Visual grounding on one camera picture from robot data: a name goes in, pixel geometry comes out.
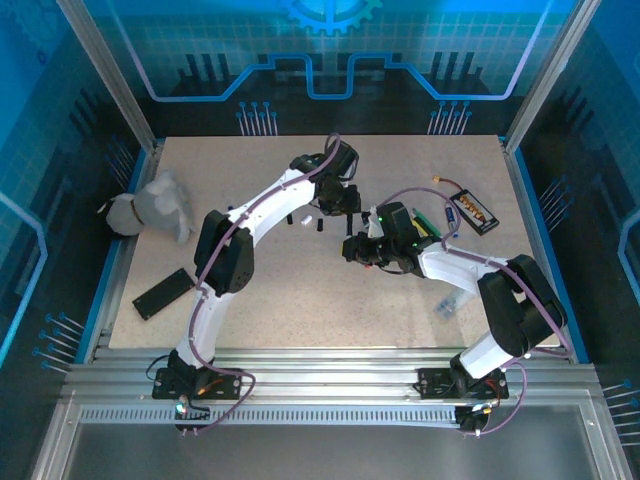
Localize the thin black cable loop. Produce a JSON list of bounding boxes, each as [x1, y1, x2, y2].
[[144, 355, 169, 384]]

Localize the clear plastic bag blue items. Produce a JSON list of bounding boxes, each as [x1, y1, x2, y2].
[[433, 289, 471, 319]]

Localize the black flat rectangular case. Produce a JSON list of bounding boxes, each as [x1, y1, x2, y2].
[[131, 267, 196, 321]]

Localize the black adapter with LED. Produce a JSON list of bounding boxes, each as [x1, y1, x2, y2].
[[172, 394, 212, 432], [455, 402, 494, 434]]

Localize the grey metal front panel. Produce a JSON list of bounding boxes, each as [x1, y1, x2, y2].
[[29, 392, 634, 480]]

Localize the aluminium front rails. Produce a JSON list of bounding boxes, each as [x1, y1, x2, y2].
[[62, 344, 604, 404]]

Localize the black battery pack orange print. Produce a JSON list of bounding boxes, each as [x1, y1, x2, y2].
[[448, 190, 501, 236]]

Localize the aluminium side rail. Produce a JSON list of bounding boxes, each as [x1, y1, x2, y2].
[[502, 139, 574, 361], [82, 142, 169, 364]]

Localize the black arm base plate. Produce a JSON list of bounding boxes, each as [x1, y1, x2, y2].
[[151, 366, 245, 401], [417, 367, 510, 401]]

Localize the grey slotted cable duct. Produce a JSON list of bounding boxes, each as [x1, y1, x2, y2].
[[77, 405, 474, 427]]

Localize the aluminium frame post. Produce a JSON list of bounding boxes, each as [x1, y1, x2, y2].
[[53, 0, 164, 154], [502, 0, 604, 154]]

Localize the green pen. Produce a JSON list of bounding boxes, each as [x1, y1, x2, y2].
[[410, 206, 440, 236]]

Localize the battery lead with yellow plug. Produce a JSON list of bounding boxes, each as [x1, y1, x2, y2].
[[432, 174, 465, 195]]

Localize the grey plush toy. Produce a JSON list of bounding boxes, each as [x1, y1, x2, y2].
[[97, 168, 196, 245]]

